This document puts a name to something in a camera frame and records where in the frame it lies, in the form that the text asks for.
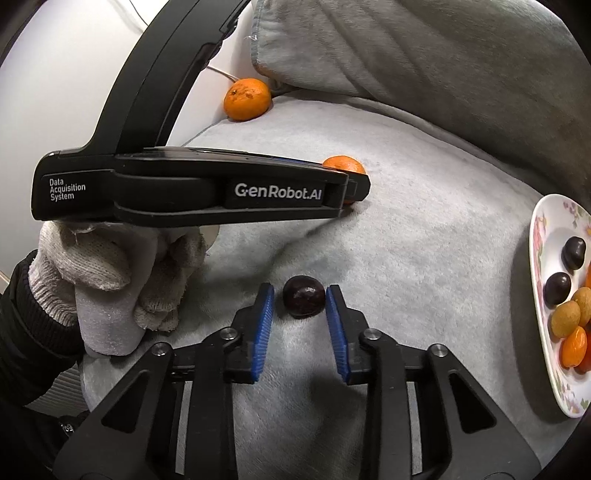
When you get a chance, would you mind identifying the rough-skinned mandarin orange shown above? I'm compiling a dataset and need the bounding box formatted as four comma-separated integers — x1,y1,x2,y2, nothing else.
222,78,273,121

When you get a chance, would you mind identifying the small orange kumquat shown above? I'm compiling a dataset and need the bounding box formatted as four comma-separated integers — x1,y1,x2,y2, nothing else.
560,326,587,369

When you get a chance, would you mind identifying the brown longan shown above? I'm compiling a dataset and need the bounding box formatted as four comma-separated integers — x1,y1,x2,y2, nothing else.
550,300,581,338
572,287,591,327

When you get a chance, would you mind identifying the dark purple grape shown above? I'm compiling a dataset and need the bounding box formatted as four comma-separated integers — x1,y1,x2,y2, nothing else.
543,272,572,308
281,275,325,319
561,236,586,272

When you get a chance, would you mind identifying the small orange tangerine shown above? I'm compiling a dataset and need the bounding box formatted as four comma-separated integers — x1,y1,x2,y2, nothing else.
322,155,370,208

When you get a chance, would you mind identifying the red cherry tomato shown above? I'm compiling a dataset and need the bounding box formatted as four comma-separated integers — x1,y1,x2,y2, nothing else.
576,325,591,374

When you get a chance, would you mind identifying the black sleeved forearm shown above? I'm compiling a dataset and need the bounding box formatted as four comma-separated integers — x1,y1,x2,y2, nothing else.
1,251,83,479

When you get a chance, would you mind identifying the white knit gloved hand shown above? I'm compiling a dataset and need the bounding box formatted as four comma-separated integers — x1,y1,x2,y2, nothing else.
28,221,219,356

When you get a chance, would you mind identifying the brown longan in plate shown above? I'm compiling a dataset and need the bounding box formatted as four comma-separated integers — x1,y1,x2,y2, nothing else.
572,287,591,327

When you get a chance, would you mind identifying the floral white ceramic plate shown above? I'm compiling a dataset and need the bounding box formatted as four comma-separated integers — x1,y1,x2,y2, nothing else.
529,194,590,418

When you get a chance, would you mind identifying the grey fleece back cushion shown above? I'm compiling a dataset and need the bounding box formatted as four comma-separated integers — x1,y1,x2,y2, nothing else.
252,1,590,204

